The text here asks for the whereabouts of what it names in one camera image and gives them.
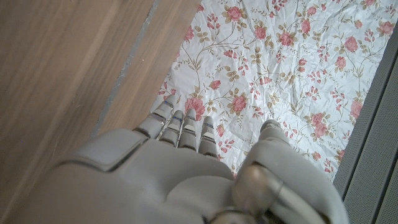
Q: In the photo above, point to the floral backdrop cloth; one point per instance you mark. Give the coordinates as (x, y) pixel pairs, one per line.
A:
(273, 77)

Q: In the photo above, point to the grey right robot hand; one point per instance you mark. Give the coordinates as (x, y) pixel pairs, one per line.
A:
(140, 186)

